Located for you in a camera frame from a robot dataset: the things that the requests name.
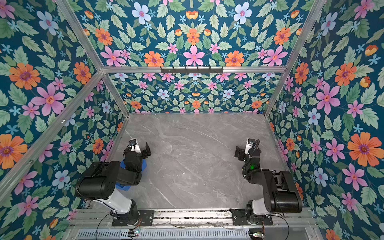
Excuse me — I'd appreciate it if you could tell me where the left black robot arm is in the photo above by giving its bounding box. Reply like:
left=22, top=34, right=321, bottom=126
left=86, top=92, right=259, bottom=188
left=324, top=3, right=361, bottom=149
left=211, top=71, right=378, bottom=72
left=76, top=139, right=154, bottom=227

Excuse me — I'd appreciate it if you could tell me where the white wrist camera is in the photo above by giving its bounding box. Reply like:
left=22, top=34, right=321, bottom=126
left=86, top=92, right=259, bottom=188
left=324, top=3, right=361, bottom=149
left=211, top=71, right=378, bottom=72
left=245, top=138, right=256, bottom=154
left=128, top=139, right=141, bottom=154

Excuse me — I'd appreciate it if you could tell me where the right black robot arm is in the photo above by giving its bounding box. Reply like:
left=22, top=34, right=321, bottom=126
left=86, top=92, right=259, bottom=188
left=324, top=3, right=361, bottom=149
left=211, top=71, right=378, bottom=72
left=233, top=144, right=303, bottom=225

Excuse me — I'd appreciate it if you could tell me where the black wall hook rail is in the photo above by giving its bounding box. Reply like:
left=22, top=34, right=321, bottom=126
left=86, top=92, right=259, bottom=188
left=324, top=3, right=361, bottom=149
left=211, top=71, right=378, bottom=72
left=160, top=67, right=224, bottom=74

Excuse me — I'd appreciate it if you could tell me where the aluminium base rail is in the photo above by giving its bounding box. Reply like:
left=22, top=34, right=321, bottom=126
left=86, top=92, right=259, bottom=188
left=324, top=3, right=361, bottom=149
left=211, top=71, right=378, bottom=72
left=69, top=208, right=318, bottom=228

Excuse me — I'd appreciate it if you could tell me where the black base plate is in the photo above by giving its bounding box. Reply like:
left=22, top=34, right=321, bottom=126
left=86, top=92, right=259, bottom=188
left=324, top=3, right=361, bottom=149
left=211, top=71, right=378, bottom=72
left=230, top=209, right=273, bottom=226
left=110, top=209, right=155, bottom=227

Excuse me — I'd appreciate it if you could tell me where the blue plastic bin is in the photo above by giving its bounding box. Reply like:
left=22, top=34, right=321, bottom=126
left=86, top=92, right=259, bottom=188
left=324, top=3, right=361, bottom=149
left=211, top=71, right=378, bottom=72
left=116, top=160, right=147, bottom=191

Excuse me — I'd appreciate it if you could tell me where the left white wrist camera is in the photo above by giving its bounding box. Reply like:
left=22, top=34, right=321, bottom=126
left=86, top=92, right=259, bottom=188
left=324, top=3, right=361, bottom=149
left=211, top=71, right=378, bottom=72
left=128, top=139, right=141, bottom=154

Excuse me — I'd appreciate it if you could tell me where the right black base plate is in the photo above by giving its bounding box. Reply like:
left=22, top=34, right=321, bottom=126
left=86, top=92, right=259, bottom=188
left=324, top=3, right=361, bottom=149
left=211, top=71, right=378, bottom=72
left=230, top=209, right=273, bottom=226

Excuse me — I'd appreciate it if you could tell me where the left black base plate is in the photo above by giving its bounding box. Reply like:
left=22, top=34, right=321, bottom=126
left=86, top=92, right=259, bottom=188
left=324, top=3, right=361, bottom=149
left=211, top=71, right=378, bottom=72
left=110, top=209, right=155, bottom=227

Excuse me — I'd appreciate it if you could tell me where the white slotted cable duct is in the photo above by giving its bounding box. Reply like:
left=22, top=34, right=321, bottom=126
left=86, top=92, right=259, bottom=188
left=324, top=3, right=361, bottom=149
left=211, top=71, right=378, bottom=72
left=75, top=229, right=251, bottom=240

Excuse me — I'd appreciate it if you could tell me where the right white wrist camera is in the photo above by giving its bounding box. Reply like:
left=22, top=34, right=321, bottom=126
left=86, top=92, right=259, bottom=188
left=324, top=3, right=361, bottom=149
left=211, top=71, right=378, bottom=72
left=245, top=138, right=256, bottom=154

